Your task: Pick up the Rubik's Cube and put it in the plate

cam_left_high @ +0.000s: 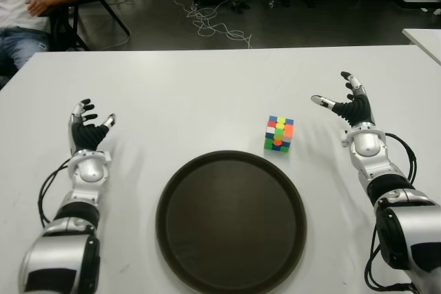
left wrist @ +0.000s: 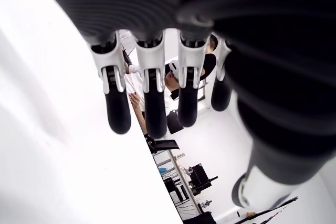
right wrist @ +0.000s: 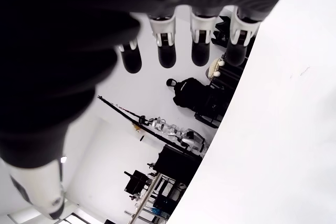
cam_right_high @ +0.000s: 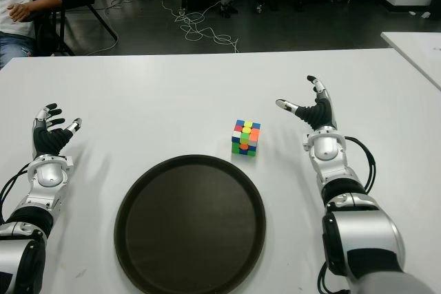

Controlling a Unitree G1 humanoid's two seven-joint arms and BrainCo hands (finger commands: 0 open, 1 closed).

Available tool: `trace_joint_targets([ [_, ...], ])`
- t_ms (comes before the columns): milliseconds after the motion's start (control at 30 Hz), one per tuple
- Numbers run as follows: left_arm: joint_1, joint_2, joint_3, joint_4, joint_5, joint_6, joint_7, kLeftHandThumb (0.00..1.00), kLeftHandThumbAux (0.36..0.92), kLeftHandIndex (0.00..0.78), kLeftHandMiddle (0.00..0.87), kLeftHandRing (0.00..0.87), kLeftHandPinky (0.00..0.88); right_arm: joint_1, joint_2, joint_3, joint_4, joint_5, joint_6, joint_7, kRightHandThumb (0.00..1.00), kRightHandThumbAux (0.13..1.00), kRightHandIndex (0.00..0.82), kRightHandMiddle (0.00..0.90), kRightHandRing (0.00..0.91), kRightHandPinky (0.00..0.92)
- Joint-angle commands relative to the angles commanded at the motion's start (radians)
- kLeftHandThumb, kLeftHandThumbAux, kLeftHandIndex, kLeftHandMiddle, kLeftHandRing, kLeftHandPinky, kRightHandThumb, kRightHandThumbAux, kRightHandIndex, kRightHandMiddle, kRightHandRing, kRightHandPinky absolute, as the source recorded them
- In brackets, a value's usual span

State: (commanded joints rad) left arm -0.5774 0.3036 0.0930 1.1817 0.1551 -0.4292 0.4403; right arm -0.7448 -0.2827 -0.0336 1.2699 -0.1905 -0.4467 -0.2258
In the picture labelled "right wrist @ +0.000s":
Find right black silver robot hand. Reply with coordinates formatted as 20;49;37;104
0;0;302;221

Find long black pole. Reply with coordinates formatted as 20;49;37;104
97;95;190;153

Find black backpack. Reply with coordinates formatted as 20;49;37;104
165;77;211;113

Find beige plush toy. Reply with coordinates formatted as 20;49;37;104
205;57;226;80

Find small black box device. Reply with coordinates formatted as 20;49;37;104
123;170;151;195

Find large black case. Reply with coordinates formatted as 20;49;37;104
154;144;203;183

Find black frame chair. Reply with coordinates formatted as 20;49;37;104
194;15;257;130

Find metal frame rack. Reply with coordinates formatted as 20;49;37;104
130;173;190;224

